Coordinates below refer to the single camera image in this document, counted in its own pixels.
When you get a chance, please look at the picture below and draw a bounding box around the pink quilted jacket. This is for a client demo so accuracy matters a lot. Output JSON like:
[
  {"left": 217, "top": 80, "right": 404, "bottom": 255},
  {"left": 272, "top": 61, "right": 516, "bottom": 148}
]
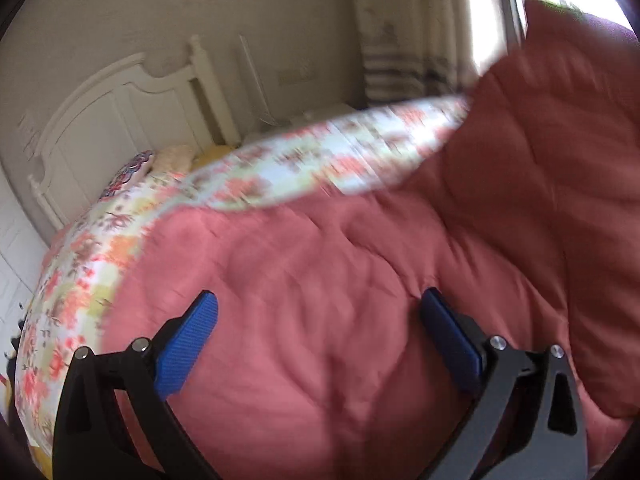
[{"left": 102, "top": 1, "right": 639, "bottom": 479}]

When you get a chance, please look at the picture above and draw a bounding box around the floral bed sheet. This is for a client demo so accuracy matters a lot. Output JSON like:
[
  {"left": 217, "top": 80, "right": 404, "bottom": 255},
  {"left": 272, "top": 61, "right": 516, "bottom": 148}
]
[{"left": 13, "top": 96, "right": 470, "bottom": 465}]

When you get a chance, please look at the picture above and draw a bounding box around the white wardrobe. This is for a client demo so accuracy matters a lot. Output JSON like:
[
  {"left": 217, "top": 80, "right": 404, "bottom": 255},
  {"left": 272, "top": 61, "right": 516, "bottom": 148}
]
[{"left": 0, "top": 172, "right": 48, "bottom": 360}]

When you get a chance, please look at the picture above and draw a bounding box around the mandala patterned pillow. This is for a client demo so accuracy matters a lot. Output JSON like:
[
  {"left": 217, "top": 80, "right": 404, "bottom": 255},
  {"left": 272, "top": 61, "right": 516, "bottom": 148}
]
[{"left": 99, "top": 151, "right": 155, "bottom": 200}]

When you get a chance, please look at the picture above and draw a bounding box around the cream fuzzy pillow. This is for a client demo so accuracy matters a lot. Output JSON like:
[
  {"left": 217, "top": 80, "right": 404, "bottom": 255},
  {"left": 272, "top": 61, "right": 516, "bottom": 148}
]
[{"left": 151, "top": 144, "right": 196, "bottom": 174}]

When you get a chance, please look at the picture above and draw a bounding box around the yellow cushion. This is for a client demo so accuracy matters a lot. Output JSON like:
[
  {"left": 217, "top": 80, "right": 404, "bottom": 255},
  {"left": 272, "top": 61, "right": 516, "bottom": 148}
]
[{"left": 191, "top": 145, "right": 235, "bottom": 171}]

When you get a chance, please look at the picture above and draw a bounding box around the white wooden headboard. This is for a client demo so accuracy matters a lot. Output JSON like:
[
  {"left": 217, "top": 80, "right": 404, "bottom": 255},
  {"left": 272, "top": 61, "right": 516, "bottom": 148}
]
[{"left": 28, "top": 36, "right": 242, "bottom": 230}]

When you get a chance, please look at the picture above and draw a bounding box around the white nightstand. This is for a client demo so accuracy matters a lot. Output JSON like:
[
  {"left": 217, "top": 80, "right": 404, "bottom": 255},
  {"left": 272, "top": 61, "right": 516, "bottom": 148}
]
[{"left": 242, "top": 103, "right": 357, "bottom": 145}]

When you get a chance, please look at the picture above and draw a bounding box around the white slim desk lamp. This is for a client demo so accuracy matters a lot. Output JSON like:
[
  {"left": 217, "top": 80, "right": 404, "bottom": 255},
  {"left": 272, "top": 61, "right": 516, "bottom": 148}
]
[{"left": 239, "top": 34, "right": 277, "bottom": 128}]

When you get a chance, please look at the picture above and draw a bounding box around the patterned beige curtain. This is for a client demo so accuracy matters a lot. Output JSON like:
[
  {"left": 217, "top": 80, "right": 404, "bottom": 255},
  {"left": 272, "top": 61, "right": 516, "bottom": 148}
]
[{"left": 352, "top": 0, "right": 506, "bottom": 106}]

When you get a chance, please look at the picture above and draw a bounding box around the wall power outlet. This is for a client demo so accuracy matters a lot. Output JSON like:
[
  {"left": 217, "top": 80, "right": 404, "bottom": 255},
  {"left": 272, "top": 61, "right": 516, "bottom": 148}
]
[{"left": 277, "top": 62, "right": 317, "bottom": 87}]

